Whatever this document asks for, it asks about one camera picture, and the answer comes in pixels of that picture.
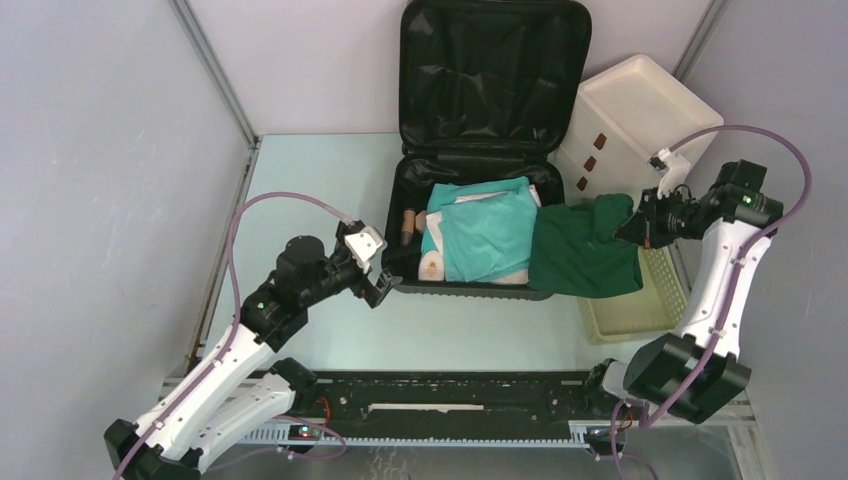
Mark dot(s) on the white bottle orange logo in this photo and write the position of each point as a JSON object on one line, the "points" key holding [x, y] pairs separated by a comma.
{"points": [[431, 267]]}

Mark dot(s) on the white folded garment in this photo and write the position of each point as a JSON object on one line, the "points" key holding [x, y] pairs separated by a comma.
{"points": [[477, 199]]}

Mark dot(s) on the pale yellow perforated basket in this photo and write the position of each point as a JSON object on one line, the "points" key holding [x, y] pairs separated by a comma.
{"points": [[656, 308]]}

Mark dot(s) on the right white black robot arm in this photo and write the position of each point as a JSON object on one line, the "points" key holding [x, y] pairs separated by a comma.
{"points": [[698, 363]]}

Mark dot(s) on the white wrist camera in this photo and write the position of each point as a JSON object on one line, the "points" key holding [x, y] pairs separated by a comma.
{"points": [[673, 169], [364, 245]]}

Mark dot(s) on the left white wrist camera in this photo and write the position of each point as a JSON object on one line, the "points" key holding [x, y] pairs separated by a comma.
{"points": [[364, 245]]}

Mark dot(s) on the teal cloth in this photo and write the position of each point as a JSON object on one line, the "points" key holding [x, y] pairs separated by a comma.
{"points": [[484, 232]]}

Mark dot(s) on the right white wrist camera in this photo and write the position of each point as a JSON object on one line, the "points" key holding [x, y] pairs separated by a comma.
{"points": [[673, 169]]}

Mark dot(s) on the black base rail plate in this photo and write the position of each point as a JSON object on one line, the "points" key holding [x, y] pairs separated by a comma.
{"points": [[464, 407]]}

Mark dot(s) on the dark green cloth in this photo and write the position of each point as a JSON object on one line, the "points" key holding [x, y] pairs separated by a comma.
{"points": [[575, 252]]}

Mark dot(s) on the white stacked drawer unit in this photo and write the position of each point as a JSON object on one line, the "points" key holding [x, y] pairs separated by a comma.
{"points": [[621, 118]]}

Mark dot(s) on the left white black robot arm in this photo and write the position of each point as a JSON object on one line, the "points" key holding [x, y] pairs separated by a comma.
{"points": [[187, 431]]}

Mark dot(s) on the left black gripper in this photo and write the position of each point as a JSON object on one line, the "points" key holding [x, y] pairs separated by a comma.
{"points": [[372, 293]]}

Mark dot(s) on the brown cosmetic tube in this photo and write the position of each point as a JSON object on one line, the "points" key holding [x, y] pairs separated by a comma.
{"points": [[408, 227]]}

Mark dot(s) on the black ribbed hard-shell suitcase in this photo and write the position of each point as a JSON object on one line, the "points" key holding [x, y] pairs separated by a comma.
{"points": [[486, 93]]}

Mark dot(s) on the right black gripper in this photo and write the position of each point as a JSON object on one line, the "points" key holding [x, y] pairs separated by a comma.
{"points": [[634, 229]]}

